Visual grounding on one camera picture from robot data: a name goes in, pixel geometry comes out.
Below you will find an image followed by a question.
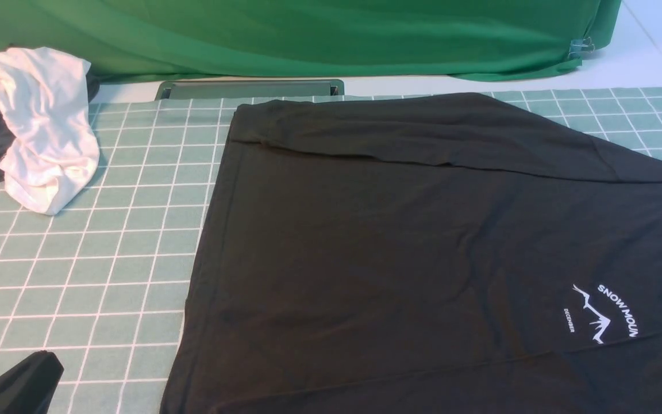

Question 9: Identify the dark gray long-sleeve shirt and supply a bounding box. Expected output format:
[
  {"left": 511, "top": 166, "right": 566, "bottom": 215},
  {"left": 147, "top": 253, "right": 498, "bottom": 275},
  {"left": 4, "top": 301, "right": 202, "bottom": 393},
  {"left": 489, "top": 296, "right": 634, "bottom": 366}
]
[{"left": 160, "top": 93, "right": 662, "bottom": 413}]

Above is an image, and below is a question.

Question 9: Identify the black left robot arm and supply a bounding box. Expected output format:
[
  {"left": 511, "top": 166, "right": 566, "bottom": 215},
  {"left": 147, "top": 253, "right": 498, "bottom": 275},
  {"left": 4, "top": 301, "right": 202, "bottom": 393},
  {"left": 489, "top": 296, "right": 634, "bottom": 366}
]
[{"left": 0, "top": 350, "right": 64, "bottom": 413}]

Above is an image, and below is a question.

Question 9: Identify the green checkered tablecloth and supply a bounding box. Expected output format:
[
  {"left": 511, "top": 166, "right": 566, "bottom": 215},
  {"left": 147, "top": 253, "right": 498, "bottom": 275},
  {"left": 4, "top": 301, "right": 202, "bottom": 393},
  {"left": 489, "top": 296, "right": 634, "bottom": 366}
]
[{"left": 0, "top": 87, "right": 662, "bottom": 413}]

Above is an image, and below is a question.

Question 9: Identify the green backdrop cloth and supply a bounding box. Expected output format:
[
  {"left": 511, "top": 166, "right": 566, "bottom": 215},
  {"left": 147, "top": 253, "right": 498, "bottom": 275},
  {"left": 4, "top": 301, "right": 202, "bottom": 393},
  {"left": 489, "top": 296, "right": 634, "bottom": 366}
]
[{"left": 0, "top": 1, "right": 621, "bottom": 82}]

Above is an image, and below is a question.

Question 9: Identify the white crumpled garment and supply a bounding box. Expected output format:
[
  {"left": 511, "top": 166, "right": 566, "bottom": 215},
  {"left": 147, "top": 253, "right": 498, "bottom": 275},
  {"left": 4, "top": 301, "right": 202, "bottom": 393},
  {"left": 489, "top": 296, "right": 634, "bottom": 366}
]
[{"left": 0, "top": 47, "right": 100, "bottom": 216}]

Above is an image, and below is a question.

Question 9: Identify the metal binder clip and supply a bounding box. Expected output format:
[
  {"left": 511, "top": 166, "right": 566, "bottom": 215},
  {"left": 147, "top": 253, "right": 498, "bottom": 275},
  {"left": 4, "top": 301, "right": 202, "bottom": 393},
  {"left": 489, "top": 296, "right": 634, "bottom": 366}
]
[{"left": 567, "top": 37, "right": 596, "bottom": 60}]

